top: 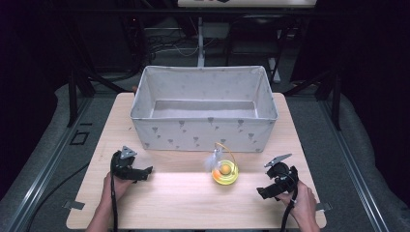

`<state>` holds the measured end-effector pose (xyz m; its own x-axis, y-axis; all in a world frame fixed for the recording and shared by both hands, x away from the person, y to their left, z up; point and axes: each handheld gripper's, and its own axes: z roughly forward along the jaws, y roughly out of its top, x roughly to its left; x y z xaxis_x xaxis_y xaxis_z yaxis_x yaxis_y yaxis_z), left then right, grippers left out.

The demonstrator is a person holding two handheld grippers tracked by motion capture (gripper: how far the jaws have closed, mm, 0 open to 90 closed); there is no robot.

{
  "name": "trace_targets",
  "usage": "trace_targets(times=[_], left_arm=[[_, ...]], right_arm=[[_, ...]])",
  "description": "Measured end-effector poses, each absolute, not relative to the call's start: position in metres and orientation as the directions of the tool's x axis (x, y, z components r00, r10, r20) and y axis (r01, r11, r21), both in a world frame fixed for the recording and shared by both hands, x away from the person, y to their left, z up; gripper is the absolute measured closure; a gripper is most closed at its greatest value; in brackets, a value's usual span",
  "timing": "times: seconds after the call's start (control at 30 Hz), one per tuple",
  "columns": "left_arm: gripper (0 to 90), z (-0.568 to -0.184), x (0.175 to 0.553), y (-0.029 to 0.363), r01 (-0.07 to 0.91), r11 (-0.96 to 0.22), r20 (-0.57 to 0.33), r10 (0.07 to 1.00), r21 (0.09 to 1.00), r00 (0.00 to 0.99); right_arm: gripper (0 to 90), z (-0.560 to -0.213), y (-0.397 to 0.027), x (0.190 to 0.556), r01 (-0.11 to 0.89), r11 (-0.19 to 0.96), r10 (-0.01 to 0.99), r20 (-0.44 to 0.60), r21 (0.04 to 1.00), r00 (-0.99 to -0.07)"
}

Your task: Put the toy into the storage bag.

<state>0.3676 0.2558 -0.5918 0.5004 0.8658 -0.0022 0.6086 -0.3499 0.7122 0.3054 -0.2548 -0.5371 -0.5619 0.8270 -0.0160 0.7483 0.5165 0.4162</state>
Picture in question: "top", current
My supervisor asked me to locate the white table leg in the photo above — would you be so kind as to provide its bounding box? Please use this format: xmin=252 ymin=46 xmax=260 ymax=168
xmin=266 ymin=57 xmax=282 ymax=84

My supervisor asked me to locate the grey printed fabric storage box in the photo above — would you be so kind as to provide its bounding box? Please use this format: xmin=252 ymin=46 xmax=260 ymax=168
xmin=130 ymin=65 xmax=279 ymax=154

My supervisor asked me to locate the black chair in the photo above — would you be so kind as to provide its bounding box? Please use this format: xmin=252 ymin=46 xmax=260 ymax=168
xmin=224 ymin=13 xmax=293 ymax=85

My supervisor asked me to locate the hand-held gripper black cable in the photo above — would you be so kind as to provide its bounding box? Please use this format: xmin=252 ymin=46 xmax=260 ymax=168
xmin=279 ymin=188 xmax=300 ymax=232
xmin=109 ymin=160 xmax=120 ymax=232

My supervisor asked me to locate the yellow cat toy with ball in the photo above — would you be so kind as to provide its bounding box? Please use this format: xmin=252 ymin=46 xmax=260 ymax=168
xmin=203 ymin=141 xmax=240 ymax=187

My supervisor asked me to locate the right hand-held gripper black cable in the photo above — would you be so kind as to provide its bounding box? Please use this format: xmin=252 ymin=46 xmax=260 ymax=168
xmin=279 ymin=188 xmax=300 ymax=232

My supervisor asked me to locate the aluminium floor rail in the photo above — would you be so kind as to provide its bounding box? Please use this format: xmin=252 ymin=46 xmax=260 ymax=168
xmin=317 ymin=96 xmax=392 ymax=232
xmin=0 ymin=96 xmax=95 ymax=232

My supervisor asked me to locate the black floor cable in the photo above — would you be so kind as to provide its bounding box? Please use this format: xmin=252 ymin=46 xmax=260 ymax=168
xmin=24 ymin=162 xmax=92 ymax=232

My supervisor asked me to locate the grey metal table bracket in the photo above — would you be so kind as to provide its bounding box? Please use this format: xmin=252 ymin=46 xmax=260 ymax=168
xmin=315 ymin=201 xmax=334 ymax=213
xmin=62 ymin=199 xmax=86 ymax=211

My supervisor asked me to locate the person's right hand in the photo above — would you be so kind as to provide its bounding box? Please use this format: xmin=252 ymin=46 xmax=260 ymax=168
xmin=276 ymin=179 xmax=319 ymax=224

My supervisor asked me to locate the white metal pole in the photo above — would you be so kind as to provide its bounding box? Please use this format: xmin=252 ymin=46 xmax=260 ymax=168
xmin=196 ymin=16 xmax=207 ymax=69

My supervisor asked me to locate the person's left hand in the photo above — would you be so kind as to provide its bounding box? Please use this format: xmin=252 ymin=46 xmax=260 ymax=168
xmin=102 ymin=172 xmax=135 ymax=209

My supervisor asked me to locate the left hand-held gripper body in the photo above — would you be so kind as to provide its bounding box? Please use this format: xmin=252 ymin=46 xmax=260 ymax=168
xmin=109 ymin=145 xmax=147 ymax=182

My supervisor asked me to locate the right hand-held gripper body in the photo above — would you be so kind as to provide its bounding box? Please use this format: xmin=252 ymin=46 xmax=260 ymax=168
xmin=263 ymin=153 xmax=300 ymax=198

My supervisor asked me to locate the left hand-held gripper black cable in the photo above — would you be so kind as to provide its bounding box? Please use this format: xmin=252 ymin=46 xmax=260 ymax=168
xmin=109 ymin=160 xmax=120 ymax=232

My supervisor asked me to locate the black metal stand post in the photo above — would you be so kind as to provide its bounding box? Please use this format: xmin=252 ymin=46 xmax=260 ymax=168
xmin=331 ymin=72 xmax=343 ymax=131
xmin=66 ymin=62 xmax=80 ymax=129

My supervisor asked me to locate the tangle of floor cables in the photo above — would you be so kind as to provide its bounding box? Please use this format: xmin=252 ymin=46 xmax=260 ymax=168
xmin=141 ymin=30 xmax=216 ymax=64

